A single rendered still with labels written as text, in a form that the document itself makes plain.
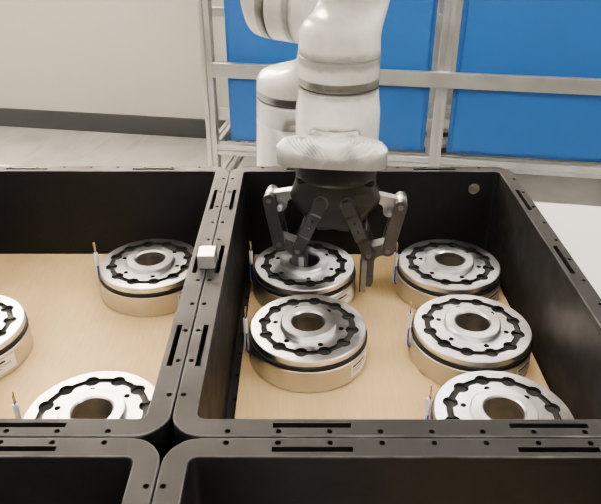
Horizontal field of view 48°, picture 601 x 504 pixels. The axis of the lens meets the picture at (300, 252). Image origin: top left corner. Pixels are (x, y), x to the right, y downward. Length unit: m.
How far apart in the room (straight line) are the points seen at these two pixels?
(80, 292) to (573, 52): 1.98
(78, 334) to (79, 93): 3.15
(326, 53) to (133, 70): 3.06
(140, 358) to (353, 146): 0.26
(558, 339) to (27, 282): 0.52
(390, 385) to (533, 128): 1.98
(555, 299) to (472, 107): 1.89
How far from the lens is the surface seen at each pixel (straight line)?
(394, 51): 2.40
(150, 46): 3.54
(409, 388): 0.58
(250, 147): 2.57
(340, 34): 0.56
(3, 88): 3.98
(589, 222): 1.22
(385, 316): 0.66
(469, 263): 0.69
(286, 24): 0.80
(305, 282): 0.65
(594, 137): 2.54
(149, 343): 0.64
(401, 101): 2.44
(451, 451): 0.39
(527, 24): 2.40
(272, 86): 0.83
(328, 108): 0.58
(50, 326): 0.69
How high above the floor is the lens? 1.21
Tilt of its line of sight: 30 degrees down
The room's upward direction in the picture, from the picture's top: straight up
